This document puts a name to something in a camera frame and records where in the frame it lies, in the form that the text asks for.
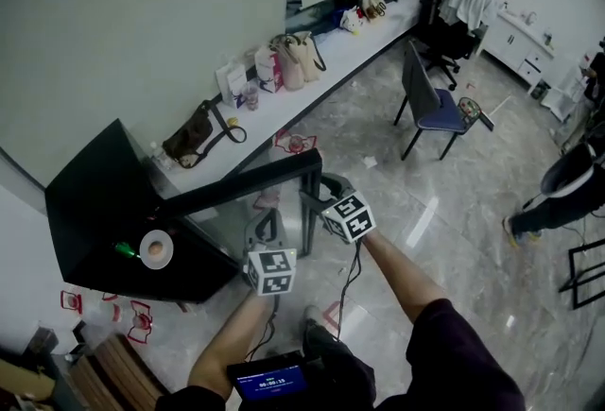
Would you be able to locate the brown shoulder bag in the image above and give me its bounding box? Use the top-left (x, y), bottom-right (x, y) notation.
top-left (162, 98), bottom-right (249, 170)

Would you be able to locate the small green bottle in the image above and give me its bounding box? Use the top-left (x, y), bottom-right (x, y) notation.
top-left (113, 241), bottom-right (142, 260)

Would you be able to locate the red tape floor mark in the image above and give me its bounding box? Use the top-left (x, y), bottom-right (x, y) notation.
top-left (322, 300), bottom-right (347, 331)

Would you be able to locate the brown patterned small bag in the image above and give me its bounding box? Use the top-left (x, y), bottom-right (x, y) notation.
top-left (361, 0), bottom-right (389, 22)

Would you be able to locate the brown cardboard box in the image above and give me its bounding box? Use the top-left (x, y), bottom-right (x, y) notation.
top-left (0, 355), bottom-right (57, 402)

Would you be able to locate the person's left forearm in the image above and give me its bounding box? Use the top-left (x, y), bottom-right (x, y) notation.
top-left (188, 290), bottom-right (275, 394)

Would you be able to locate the large white roller blind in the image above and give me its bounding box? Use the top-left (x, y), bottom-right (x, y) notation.
top-left (0, 0), bottom-right (290, 186)

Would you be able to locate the blue seat black chair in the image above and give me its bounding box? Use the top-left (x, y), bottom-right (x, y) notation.
top-left (392, 40), bottom-right (470, 163)

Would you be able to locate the person's dark purple top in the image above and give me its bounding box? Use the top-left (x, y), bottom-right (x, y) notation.
top-left (154, 298), bottom-right (527, 411)

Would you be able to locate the white plush toy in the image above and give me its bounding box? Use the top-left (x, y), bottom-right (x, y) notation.
top-left (339, 5), bottom-right (366, 33)

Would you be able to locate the black chest-worn screen device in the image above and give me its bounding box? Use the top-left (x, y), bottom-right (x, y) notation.
top-left (225, 349), bottom-right (375, 411)

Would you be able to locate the white drawer cabinet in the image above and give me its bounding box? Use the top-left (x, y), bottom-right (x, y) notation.
top-left (480, 2), bottom-right (558, 88)

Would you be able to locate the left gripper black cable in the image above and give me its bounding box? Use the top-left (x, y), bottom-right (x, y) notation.
top-left (242, 294), bottom-right (281, 364)

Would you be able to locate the dark wooden block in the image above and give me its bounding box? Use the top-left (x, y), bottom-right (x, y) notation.
top-left (26, 325), bottom-right (61, 354)

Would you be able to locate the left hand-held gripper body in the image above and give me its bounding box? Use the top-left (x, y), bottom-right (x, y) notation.
top-left (243, 235), bottom-right (299, 298)

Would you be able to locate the person's right forearm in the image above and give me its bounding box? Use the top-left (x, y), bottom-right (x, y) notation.
top-left (361, 229), bottom-right (448, 323)

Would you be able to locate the person's dark shoe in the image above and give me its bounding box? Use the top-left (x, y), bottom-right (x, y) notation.
top-left (301, 303), bottom-right (342, 366)

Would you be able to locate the small clear bottle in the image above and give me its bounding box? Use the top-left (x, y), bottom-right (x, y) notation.
top-left (150, 142), bottom-right (174, 170)

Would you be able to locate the clear plastic drink cup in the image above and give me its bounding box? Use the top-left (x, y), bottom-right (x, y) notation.
top-left (240, 84), bottom-right (262, 112)

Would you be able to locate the slatted wooden bench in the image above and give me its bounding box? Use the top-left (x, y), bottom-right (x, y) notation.
top-left (69, 332), bottom-right (164, 411)

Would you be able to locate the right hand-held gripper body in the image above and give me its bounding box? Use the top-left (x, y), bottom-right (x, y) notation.
top-left (320, 190), bottom-right (378, 244)

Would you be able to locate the black frame white table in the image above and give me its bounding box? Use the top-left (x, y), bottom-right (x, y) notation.
top-left (559, 238), bottom-right (605, 312)

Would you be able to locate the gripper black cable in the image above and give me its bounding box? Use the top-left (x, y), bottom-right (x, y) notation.
top-left (329, 238), bottom-right (364, 345)
top-left (242, 294), bottom-right (281, 364)

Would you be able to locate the white round plate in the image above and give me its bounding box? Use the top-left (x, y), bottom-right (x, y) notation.
top-left (139, 229), bottom-right (175, 271)

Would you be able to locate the green mesh basket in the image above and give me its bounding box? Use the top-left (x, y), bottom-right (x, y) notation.
top-left (456, 96), bottom-right (496, 132)

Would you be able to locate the white and pink paper bag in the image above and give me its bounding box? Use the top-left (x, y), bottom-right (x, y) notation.
top-left (253, 44), bottom-right (285, 94)

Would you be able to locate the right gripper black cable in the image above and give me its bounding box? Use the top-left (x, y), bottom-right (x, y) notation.
top-left (329, 238), bottom-right (364, 345)

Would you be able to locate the black office chair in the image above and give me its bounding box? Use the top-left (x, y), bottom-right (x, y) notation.
top-left (419, 19), bottom-right (475, 93)

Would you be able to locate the black mini fridge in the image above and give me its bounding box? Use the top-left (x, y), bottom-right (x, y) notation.
top-left (44, 118), bottom-right (325, 305)

